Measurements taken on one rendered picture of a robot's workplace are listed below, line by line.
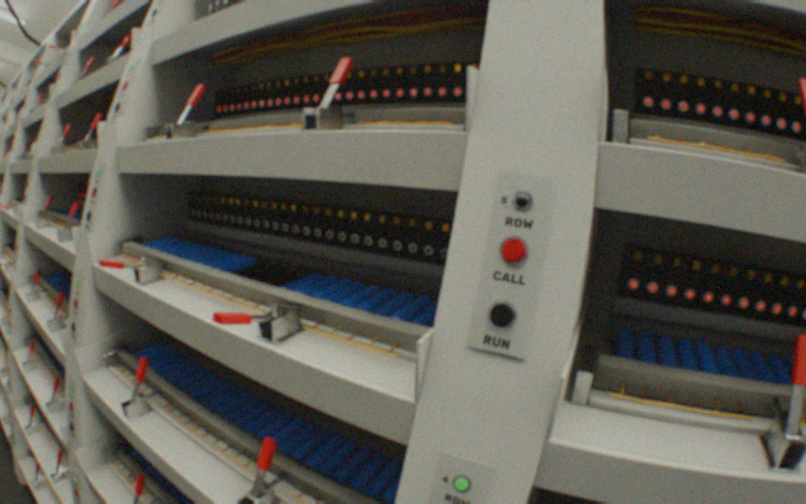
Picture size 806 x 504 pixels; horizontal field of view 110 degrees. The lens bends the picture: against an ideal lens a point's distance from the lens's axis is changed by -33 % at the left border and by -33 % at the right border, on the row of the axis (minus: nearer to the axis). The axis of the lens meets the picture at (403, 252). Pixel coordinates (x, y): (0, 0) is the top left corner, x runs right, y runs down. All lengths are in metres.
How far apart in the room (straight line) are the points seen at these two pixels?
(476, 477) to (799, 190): 0.30
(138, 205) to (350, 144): 0.51
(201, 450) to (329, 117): 0.43
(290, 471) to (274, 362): 0.15
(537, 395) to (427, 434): 0.08
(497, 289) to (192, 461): 0.43
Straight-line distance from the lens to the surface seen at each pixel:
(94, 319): 0.79
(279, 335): 0.39
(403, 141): 0.34
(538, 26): 0.35
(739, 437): 0.35
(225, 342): 0.44
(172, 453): 0.58
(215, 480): 0.53
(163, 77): 0.82
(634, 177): 0.29
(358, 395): 0.33
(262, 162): 0.44
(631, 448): 0.30
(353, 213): 0.52
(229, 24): 0.62
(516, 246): 0.27
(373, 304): 0.42
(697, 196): 0.30
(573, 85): 0.31
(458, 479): 0.31
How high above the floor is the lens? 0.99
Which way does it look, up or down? 3 degrees up
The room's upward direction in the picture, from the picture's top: 11 degrees clockwise
